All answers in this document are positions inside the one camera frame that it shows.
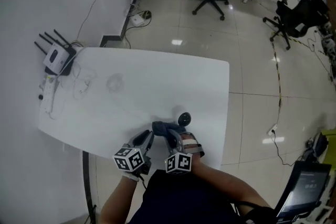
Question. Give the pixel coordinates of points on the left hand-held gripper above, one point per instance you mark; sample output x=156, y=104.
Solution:
x=128, y=160

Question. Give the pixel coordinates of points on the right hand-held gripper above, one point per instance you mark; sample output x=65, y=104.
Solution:
x=178, y=164

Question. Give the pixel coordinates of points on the dark blue pouch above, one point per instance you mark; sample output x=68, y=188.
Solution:
x=160, y=127

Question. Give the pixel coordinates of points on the small black round device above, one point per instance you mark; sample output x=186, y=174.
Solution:
x=184, y=118

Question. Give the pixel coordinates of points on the person's left forearm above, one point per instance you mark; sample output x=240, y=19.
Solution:
x=115, y=202

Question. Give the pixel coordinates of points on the person's right forearm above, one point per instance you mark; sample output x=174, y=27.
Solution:
x=225, y=181

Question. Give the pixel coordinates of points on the person's right hand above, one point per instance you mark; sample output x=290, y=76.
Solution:
x=191, y=145

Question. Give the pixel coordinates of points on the white wristband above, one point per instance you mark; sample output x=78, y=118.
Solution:
x=131, y=177

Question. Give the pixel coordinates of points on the person's dark blue shirt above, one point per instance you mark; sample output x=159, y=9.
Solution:
x=183, y=199

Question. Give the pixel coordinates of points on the white standing desk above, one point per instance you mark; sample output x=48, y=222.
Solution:
x=144, y=73

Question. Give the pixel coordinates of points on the white floor socket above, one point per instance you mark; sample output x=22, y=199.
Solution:
x=272, y=130

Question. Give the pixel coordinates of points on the white power strip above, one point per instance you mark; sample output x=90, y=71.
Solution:
x=48, y=94

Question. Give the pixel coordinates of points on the black router with antennas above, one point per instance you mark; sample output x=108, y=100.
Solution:
x=69, y=57

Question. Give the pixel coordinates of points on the white box with black oval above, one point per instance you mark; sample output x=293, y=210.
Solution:
x=55, y=57

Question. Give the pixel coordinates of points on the white floor box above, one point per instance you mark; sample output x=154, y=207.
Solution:
x=137, y=20

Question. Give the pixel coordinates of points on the yellow-black floor tape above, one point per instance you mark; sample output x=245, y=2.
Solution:
x=277, y=73

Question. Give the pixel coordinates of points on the black screen on stand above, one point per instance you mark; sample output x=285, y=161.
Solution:
x=304, y=189

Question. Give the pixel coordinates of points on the heap of grey equipment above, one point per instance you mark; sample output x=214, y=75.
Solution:
x=317, y=147

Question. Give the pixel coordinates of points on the green panel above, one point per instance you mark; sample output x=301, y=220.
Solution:
x=329, y=133

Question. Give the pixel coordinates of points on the heap of robot parts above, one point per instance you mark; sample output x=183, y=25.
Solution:
x=329, y=47

